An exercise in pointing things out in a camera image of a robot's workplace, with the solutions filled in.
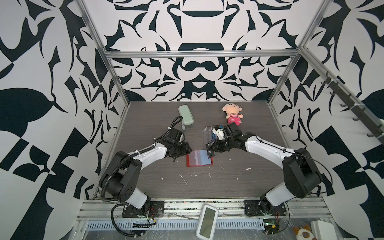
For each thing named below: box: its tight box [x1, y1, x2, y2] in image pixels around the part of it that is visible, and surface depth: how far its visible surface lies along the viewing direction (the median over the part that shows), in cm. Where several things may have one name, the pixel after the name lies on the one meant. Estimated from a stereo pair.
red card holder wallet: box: [186, 149, 214, 167], surface depth 91 cm
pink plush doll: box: [222, 103, 244, 126], surface depth 109 cm
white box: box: [310, 220, 337, 240], surface depth 68 cm
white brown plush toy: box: [292, 224, 318, 240], surface depth 67 cm
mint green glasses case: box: [178, 104, 195, 126], surface depth 113 cm
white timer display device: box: [196, 204, 219, 240], surface depth 69 cm
